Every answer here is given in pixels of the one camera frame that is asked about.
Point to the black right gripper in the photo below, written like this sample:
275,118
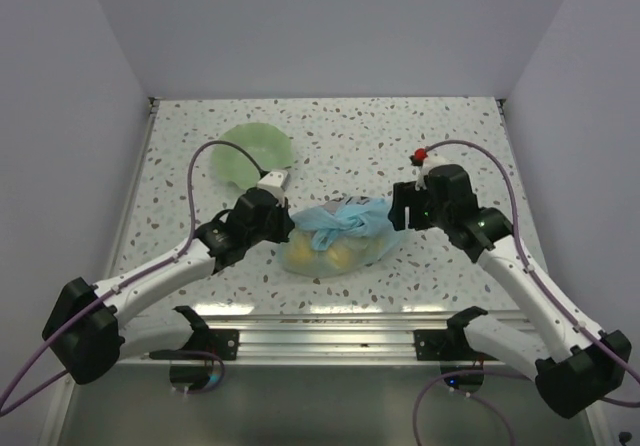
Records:
406,195

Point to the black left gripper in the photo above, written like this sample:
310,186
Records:
285,223

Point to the light blue plastic bag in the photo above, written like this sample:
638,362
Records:
339,237

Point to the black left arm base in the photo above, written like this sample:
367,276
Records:
222,342

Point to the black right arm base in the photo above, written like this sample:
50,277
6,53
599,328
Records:
450,343

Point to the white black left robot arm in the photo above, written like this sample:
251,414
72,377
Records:
87,329

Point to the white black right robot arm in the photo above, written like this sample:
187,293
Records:
572,360

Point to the green wavy glass bowl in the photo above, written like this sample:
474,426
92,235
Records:
265,143

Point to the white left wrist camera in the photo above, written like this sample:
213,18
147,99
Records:
275,182

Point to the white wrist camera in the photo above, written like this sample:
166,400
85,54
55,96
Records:
425,162
275,182

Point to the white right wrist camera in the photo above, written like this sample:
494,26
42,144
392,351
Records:
425,162

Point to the aluminium front mounting rail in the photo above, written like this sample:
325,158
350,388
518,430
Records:
328,337

